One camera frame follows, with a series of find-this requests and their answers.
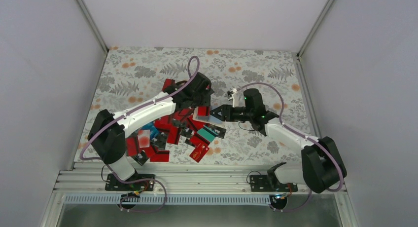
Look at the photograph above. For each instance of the teal card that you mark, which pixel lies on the teal card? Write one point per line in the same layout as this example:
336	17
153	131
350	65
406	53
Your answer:
207	134

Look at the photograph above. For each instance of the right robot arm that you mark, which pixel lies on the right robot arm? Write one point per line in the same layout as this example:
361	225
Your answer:
321	166

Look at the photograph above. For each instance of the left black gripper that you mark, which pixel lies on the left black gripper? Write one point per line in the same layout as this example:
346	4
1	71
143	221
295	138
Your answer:
206	100

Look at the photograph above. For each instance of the floral table mat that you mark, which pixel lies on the floral table mat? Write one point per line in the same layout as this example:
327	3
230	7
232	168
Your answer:
133	75

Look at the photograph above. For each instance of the aluminium rail frame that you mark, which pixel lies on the aluminium rail frame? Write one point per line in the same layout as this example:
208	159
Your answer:
188	196

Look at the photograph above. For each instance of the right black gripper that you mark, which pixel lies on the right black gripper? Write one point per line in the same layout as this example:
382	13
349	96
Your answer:
226	112

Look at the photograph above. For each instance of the red card black stripe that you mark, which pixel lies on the red card black stripe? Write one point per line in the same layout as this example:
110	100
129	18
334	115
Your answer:
203	111

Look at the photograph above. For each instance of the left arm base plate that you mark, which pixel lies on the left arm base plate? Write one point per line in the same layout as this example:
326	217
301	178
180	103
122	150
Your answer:
114	185

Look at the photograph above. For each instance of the blue card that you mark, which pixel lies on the blue card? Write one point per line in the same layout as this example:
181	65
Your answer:
153	131

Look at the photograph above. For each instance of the red card bottom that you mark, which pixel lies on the red card bottom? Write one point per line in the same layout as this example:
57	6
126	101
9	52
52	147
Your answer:
160	157

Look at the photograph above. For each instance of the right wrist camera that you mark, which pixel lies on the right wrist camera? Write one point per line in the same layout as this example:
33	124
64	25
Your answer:
233	96

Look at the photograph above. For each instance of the black vip card upper right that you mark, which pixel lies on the black vip card upper right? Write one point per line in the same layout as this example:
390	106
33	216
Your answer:
219	131

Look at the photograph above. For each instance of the white card red spot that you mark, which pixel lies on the white card red spot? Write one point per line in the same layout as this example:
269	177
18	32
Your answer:
144	138

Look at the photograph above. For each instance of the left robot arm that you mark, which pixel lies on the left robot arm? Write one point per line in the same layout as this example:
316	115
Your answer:
110	130

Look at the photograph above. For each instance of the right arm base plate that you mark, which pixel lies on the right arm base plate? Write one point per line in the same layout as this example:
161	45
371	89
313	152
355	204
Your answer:
261	183

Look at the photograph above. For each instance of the beige leather card holder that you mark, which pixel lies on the beige leather card holder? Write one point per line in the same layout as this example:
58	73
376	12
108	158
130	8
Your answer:
206	118

